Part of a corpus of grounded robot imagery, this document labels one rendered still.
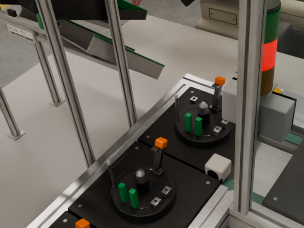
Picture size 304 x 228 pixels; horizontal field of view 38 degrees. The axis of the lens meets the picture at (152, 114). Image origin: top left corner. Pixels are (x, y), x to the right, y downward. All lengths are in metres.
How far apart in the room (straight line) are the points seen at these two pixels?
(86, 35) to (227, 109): 0.51
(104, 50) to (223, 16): 0.82
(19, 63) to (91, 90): 1.92
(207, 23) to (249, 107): 1.12
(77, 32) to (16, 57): 2.27
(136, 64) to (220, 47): 0.50
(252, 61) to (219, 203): 0.40
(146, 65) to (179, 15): 2.37
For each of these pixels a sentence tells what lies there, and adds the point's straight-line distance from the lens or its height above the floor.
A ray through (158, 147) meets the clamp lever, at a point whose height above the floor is 1.06.
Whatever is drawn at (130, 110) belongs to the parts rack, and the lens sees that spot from 1.15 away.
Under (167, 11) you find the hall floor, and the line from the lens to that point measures 3.58.
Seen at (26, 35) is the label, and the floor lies 1.28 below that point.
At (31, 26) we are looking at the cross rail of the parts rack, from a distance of 0.92.
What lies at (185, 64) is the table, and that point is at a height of 0.86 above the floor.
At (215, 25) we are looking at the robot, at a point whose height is 0.80.
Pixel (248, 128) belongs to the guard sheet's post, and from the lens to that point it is 0.75.
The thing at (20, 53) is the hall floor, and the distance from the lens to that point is 3.44.
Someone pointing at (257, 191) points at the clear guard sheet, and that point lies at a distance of 0.88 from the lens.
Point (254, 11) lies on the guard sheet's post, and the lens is 0.62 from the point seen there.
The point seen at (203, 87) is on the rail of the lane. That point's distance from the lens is 1.23.
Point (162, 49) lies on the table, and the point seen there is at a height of 0.86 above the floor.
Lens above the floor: 1.73
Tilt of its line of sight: 42 degrees down
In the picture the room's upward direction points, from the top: 8 degrees counter-clockwise
